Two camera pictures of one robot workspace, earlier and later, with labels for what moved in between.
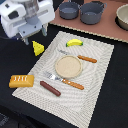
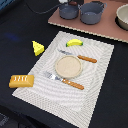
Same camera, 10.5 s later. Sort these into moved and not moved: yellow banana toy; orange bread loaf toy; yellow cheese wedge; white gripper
Moved: white gripper
Not moved: yellow cheese wedge; orange bread loaf toy; yellow banana toy
